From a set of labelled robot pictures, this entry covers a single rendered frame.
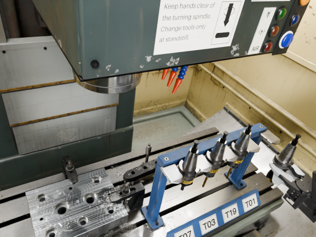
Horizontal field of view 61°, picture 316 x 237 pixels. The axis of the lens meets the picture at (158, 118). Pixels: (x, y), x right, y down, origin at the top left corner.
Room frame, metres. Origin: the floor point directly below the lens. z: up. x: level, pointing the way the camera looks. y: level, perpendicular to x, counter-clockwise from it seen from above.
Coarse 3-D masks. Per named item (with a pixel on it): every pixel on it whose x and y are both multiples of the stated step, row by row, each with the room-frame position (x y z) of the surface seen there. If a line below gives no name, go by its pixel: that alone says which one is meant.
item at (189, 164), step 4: (188, 152) 0.57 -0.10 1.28; (192, 152) 0.56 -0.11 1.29; (196, 152) 0.56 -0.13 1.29; (188, 156) 0.56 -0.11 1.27; (192, 156) 0.55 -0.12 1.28; (196, 156) 0.55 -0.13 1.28; (184, 160) 0.56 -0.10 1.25; (188, 160) 0.55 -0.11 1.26; (192, 160) 0.55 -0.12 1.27; (196, 160) 0.55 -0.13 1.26; (184, 164) 0.55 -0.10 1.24; (188, 164) 0.55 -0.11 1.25; (192, 164) 0.55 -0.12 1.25; (196, 164) 0.56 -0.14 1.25; (184, 168) 0.55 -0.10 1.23; (188, 168) 0.55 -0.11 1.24; (192, 168) 0.55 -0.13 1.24
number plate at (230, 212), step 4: (236, 204) 0.66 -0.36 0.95; (228, 208) 0.64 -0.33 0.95; (232, 208) 0.64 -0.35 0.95; (236, 208) 0.65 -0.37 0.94; (224, 212) 0.62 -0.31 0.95; (228, 212) 0.63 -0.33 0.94; (232, 212) 0.64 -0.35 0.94; (236, 212) 0.64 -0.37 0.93; (224, 216) 0.61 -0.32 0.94; (228, 216) 0.62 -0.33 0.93; (232, 216) 0.62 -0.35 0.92; (236, 216) 0.63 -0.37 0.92; (224, 220) 0.60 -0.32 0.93; (228, 220) 0.61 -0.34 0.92
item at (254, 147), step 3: (249, 141) 0.74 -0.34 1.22; (252, 141) 0.75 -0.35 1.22; (249, 144) 0.73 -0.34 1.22; (252, 144) 0.73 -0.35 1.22; (255, 144) 0.73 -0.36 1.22; (249, 147) 0.71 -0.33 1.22; (252, 147) 0.71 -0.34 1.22; (255, 147) 0.72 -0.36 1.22; (258, 147) 0.72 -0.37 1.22; (252, 150) 0.70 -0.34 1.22; (255, 150) 0.70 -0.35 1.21; (258, 150) 0.70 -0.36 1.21
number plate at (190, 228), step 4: (188, 228) 0.52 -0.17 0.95; (192, 228) 0.53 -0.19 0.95; (180, 232) 0.50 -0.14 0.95; (184, 232) 0.51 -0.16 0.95; (188, 232) 0.52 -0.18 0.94; (192, 232) 0.52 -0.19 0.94; (176, 236) 0.49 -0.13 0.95; (180, 236) 0.50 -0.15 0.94; (184, 236) 0.50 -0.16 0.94; (188, 236) 0.51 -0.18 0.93; (192, 236) 0.51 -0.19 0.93
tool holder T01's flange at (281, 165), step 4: (276, 156) 0.68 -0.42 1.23; (272, 160) 0.68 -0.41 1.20; (276, 160) 0.66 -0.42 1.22; (280, 160) 0.66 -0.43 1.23; (292, 160) 0.67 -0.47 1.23; (276, 164) 0.66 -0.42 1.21; (280, 164) 0.65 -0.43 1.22; (284, 164) 0.65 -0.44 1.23; (288, 164) 0.65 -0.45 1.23; (292, 164) 0.66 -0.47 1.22; (280, 168) 0.65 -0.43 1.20; (284, 168) 0.64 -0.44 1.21; (288, 168) 0.65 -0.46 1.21
